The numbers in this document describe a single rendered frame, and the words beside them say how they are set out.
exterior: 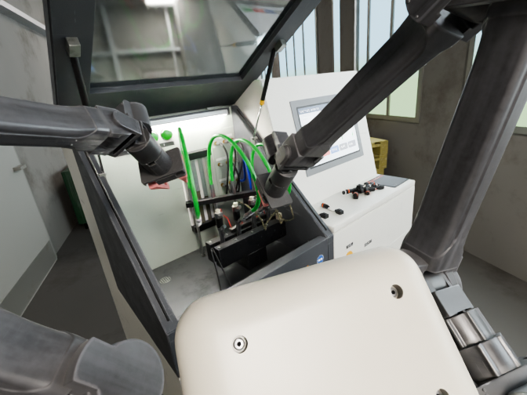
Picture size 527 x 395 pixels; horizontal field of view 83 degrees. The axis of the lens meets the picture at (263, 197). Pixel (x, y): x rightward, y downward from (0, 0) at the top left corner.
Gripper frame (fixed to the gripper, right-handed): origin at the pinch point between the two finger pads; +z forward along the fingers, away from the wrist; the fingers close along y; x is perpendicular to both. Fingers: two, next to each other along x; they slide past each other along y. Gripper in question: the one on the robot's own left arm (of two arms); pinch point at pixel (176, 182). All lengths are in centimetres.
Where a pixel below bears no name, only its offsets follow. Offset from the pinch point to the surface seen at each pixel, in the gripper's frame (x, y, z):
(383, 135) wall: -112, -167, 228
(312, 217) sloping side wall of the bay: 6, -35, 49
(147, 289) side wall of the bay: 20.2, 18.6, 14.0
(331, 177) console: -17, -55, 72
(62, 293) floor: -48, 175, 180
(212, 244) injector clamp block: 4.2, 4.8, 42.9
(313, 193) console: -11, -42, 66
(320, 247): 18, -33, 49
